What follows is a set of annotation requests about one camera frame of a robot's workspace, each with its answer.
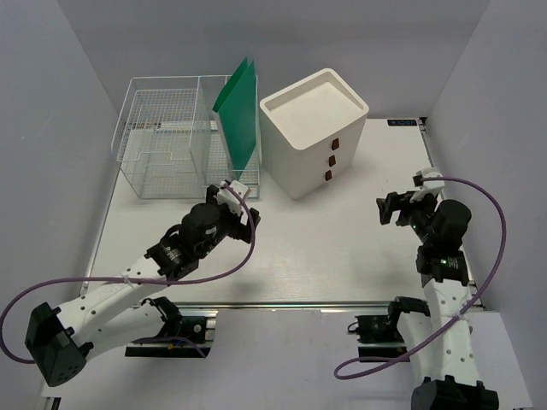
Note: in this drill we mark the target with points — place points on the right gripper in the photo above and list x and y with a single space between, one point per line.
393 202

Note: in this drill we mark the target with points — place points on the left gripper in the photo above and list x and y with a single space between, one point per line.
239 227

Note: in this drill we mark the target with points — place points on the green plastic folder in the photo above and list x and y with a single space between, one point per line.
234 111

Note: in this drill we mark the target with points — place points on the white drawer cabinet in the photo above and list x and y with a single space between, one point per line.
310 131

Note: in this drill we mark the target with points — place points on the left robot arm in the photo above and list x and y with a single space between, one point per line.
121 310

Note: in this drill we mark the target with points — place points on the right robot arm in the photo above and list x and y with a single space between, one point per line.
434 329

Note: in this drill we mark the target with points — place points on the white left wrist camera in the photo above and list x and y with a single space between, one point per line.
230 201

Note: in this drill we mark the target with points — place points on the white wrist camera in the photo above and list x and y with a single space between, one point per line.
429 179
230 201

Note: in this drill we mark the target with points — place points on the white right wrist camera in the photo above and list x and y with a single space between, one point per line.
429 179

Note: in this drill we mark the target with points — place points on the white wire mesh organizer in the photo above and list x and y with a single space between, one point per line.
167 141

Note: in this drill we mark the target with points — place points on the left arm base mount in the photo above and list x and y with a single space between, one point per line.
182 336

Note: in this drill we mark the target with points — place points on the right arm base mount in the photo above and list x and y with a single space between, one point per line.
378 335

